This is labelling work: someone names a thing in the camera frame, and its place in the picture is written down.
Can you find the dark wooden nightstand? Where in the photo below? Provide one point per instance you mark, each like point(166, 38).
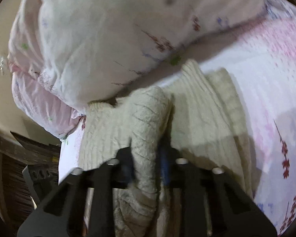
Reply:
point(12, 167)

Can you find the floral pink bed sheet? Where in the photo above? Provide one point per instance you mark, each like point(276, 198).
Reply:
point(268, 84)

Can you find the black power strip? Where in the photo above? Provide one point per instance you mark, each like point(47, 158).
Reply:
point(38, 177)

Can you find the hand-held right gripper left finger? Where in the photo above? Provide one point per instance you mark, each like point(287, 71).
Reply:
point(98, 185)

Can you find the floral pink pillow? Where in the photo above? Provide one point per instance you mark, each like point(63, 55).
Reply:
point(101, 42)

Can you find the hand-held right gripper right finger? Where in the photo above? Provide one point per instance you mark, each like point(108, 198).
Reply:
point(187, 185)

